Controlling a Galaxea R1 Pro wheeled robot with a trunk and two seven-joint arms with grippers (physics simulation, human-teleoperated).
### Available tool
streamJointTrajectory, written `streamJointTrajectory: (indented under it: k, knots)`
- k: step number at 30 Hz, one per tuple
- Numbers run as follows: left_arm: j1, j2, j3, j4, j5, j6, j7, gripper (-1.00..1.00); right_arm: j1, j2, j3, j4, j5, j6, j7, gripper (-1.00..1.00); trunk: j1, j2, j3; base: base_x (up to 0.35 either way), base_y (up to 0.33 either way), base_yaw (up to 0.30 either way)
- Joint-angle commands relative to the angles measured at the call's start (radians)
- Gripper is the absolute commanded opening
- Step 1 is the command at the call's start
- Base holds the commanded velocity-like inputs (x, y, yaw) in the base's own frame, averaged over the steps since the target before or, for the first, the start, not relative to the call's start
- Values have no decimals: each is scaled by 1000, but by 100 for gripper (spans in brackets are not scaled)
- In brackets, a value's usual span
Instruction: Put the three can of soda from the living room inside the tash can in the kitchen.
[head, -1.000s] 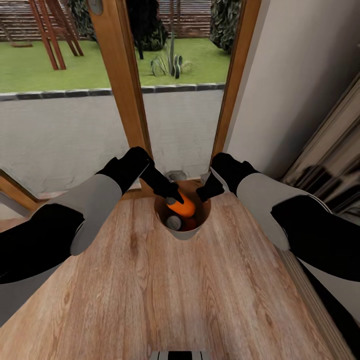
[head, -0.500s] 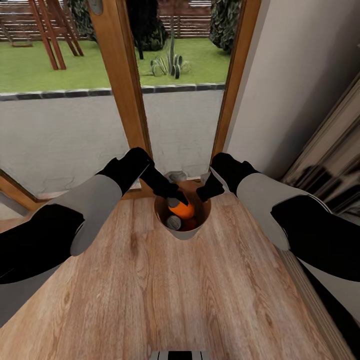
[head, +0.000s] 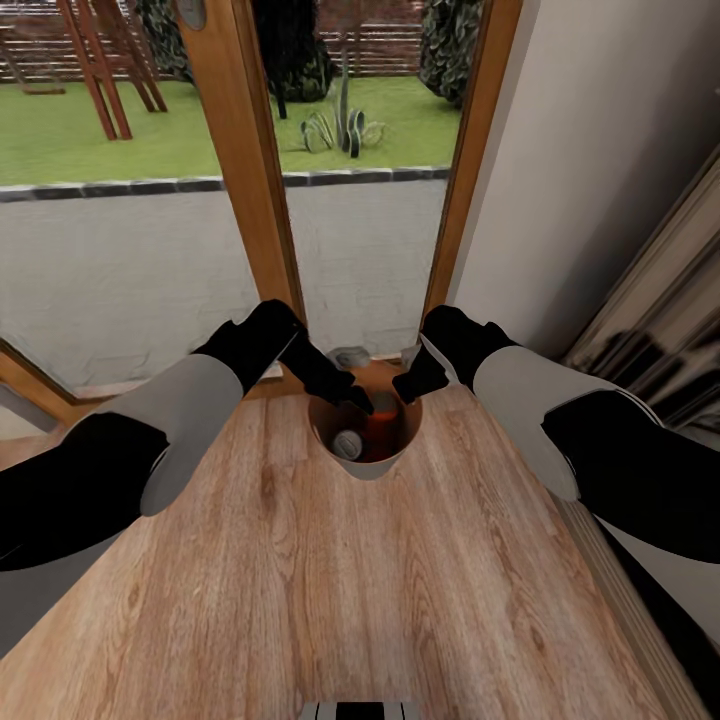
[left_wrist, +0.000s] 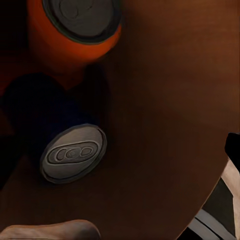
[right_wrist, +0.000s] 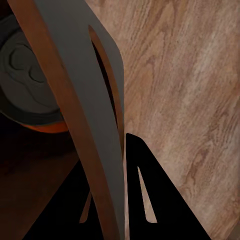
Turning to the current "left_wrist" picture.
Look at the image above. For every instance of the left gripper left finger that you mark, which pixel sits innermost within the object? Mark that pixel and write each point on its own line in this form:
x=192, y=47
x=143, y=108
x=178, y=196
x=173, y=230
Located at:
x=12, y=148

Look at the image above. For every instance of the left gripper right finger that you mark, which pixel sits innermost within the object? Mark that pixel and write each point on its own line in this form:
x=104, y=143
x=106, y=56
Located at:
x=232, y=149

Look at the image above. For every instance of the trash can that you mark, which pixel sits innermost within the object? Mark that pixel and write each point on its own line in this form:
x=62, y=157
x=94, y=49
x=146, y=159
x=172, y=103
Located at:
x=166, y=96

